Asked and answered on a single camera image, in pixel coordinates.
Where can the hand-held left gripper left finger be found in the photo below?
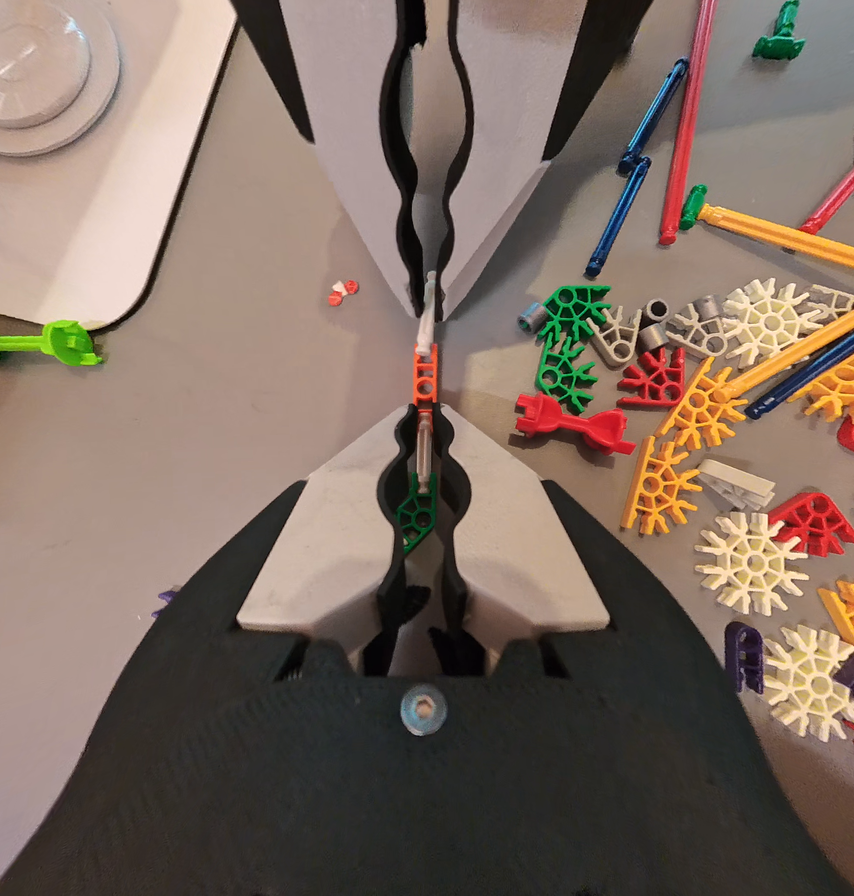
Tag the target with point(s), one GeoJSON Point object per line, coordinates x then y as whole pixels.
{"type": "Point", "coordinates": [315, 553]}

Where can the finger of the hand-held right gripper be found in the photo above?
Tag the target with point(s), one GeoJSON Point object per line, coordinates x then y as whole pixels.
{"type": "Point", "coordinates": [343, 105]}
{"type": "Point", "coordinates": [511, 105]}

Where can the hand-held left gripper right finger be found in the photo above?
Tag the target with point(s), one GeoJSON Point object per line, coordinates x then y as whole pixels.
{"type": "Point", "coordinates": [532, 553]}

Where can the green toy connector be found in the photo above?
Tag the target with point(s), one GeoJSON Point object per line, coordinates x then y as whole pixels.
{"type": "Point", "coordinates": [563, 378]}
{"type": "Point", "coordinates": [574, 308]}
{"type": "Point", "coordinates": [416, 518]}

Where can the white short toy rod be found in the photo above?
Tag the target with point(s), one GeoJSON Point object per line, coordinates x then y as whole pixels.
{"type": "Point", "coordinates": [427, 315]}
{"type": "Point", "coordinates": [425, 448]}

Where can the orange toy brick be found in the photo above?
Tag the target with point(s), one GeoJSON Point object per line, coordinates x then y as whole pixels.
{"type": "Point", "coordinates": [425, 374]}

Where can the red long toy rod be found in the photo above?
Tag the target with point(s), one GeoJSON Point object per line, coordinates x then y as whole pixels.
{"type": "Point", "coordinates": [689, 119]}

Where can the red toy spool piece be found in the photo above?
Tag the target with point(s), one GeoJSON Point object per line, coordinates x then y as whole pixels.
{"type": "Point", "coordinates": [567, 423]}

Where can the green short toy rod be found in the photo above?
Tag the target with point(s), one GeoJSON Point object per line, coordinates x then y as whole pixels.
{"type": "Point", "coordinates": [694, 206]}

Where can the red and white small bit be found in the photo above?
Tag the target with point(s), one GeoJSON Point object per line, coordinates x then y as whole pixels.
{"type": "Point", "coordinates": [343, 292]}

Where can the grey toy spacer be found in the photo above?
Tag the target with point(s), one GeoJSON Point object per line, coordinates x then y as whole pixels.
{"type": "Point", "coordinates": [530, 317]}

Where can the pile of colourful toy connectors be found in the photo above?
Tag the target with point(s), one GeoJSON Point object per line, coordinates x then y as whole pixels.
{"type": "Point", "coordinates": [752, 563]}

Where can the white stand base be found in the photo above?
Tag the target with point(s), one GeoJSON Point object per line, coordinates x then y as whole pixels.
{"type": "Point", "coordinates": [119, 210]}

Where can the heap of mixed toy rods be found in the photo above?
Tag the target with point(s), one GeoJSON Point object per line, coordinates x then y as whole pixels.
{"type": "Point", "coordinates": [784, 234]}

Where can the lime green toy spool piece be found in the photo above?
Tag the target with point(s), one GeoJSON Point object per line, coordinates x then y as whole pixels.
{"type": "Point", "coordinates": [63, 343]}

